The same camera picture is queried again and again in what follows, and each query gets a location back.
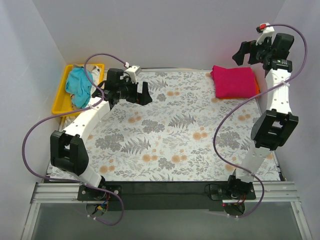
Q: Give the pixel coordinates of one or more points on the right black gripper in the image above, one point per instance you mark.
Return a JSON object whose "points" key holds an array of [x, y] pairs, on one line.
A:
{"points": [[250, 50]]}

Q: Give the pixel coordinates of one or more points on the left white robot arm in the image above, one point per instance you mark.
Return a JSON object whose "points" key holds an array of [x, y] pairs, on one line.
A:
{"points": [[67, 147]]}

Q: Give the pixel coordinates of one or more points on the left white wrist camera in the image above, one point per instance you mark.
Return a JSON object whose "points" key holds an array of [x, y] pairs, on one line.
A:
{"points": [[133, 72]]}

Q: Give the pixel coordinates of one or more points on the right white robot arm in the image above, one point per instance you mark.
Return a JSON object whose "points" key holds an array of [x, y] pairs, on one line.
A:
{"points": [[277, 123]]}

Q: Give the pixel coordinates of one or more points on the light blue t shirt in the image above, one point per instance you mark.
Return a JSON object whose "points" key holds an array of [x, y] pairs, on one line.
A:
{"points": [[79, 84]]}

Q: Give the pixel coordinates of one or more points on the yellow plastic tray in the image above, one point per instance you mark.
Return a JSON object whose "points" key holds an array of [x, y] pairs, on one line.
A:
{"points": [[62, 103]]}

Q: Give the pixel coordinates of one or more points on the floral table mat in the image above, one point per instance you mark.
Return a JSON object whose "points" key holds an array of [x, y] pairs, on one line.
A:
{"points": [[184, 134]]}

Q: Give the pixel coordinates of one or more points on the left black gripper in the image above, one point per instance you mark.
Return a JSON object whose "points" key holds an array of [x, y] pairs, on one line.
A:
{"points": [[137, 92]]}

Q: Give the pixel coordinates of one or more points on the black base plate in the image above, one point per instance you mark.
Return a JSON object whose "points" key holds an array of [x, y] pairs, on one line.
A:
{"points": [[164, 195]]}

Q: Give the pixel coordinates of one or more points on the magenta t shirt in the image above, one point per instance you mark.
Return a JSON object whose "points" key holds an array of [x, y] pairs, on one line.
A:
{"points": [[221, 75]]}

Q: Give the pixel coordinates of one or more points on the beige t shirt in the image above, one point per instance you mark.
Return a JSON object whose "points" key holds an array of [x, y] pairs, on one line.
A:
{"points": [[89, 67]]}

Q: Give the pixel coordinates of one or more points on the white t shirt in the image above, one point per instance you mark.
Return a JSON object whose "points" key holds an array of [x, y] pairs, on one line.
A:
{"points": [[96, 73]]}

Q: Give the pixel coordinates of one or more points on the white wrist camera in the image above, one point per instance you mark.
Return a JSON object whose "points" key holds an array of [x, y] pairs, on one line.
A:
{"points": [[133, 72], [265, 30]]}

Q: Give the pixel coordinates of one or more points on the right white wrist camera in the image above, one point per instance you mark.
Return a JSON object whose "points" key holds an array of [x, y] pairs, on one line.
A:
{"points": [[265, 30]]}

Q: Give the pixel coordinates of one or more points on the aluminium rail frame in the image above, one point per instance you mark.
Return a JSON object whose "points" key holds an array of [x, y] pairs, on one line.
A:
{"points": [[275, 214]]}

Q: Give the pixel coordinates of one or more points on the folded orange t shirt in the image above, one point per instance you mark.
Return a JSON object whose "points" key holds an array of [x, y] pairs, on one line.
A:
{"points": [[238, 90]]}

